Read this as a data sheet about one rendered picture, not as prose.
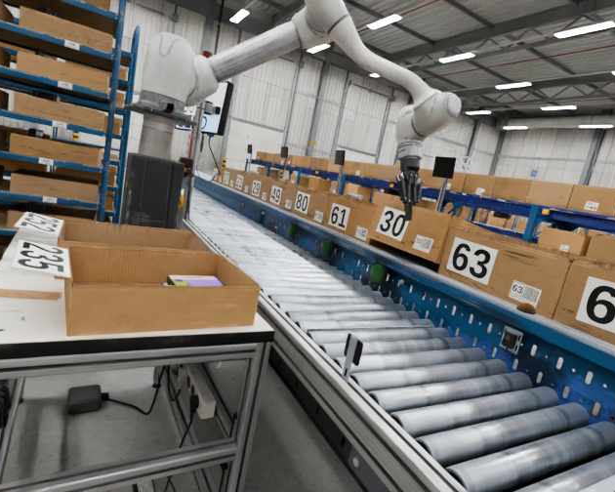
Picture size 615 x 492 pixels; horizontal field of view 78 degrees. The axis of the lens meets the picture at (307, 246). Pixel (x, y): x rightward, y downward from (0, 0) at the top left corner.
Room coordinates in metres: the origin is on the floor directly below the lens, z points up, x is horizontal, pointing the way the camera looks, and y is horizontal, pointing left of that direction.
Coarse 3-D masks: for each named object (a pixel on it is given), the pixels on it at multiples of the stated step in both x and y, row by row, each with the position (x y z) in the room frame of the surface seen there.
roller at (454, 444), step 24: (552, 408) 0.75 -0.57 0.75; (576, 408) 0.77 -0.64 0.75; (456, 432) 0.59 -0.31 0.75; (480, 432) 0.60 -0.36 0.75; (504, 432) 0.63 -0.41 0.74; (528, 432) 0.66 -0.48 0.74; (552, 432) 0.70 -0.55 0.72; (432, 456) 0.53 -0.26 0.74; (456, 456) 0.55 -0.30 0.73; (480, 456) 0.59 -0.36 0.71
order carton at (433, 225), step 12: (384, 204) 1.59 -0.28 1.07; (396, 204) 1.53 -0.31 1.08; (420, 216) 1.40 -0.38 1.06; (432, 216) 1.35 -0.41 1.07; (444, 216) 1.31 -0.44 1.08; (372, 228) 1.60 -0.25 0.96; (408, 228) 1.43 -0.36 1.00; (420, 228) 1.38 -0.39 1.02; (432, 228) 1.33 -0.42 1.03; (444, 228) 1.29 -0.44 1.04; (468, 228) 1.34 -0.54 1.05; (480, 228) 1.37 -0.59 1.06; (384, 240) 1.52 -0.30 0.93; (396, 240) 1.46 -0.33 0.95; (408, 240) 1.41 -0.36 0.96; (444, 240) 1.29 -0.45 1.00; (408, 252) 1.39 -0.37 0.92; (420, 252) 1.34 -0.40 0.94; (432, 252) 1.30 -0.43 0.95
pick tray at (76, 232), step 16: (64, 224) 1.11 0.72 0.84; (80, 224) 1.15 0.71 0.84; (96, 224) 1.18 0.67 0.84; (112, 224) 1.20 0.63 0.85; (64, 240) 0.90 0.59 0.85; (80, 240) 1.15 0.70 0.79; (96, 240) 1.18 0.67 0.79; (112, 240) 1.20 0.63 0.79; (128, 240) 1.23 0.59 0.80; (144, 240) 1.25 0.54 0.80; (160, 240) 1.28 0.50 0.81; (176, 240) 1.30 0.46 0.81; (192, 240) 1.28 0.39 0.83
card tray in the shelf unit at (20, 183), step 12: (12, 180) 1.94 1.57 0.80; (24, 180) 1.97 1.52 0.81; (36, 180) 2.00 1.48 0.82; (48, 180) 2.02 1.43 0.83; (60, 180) 2.05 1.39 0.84; (72, 180) 2.33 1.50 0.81; (84, 180) 2.36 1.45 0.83; (96, 180) 2.39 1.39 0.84; (24, 192) 1.97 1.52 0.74; (36, 192) 2.00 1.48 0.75; (48, 192) 2.02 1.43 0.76; (60, 192) 2.05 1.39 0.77; (72, 192) 2.08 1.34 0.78; (84, 192) 2.11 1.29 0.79; (96, 192) 2.14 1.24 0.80
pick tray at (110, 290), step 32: (96, 256) 0.90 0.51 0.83; (128, 256) 0.94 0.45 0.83; (160, 256) 0.99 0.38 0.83; (192, 256) 1.04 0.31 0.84; (64, 288) 0.82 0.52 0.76; (96, 288) 0.66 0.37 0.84; (128, 288) 0.69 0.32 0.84; (160, 288) 0.73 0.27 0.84; (192, 288) 0.76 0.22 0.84; (224, 288) 0.80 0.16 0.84; (256, 288) 0.85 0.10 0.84; (96, 320) 0.67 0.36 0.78; (128, 320) 0.70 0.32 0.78; (160, 320) 0.73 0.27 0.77; (192, 320) 0.77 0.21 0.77; (224, 320) 0.81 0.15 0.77
